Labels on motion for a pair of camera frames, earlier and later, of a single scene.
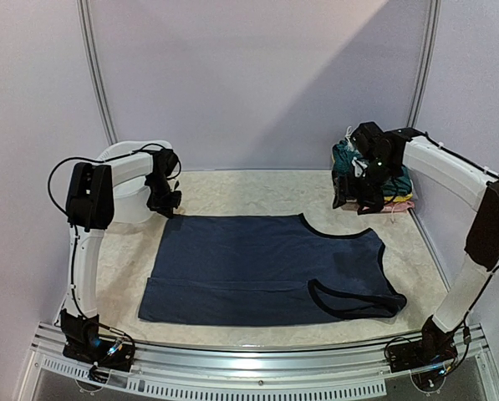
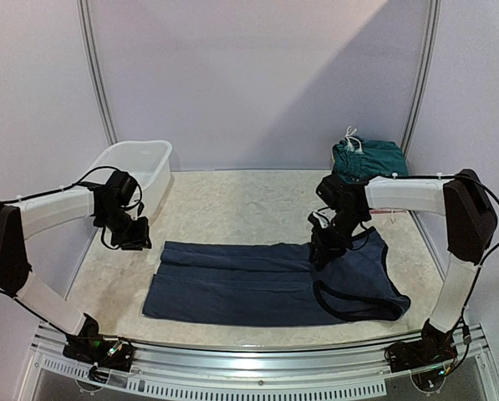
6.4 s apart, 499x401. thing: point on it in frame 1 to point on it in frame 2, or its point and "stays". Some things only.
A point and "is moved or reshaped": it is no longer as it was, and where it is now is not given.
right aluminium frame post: [430, 49] stays
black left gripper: [166, 209] to [140, 237]
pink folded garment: [394, 207] stays
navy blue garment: [263, 269] is moved or reshaped
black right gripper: [358, 192] to [323, 244]
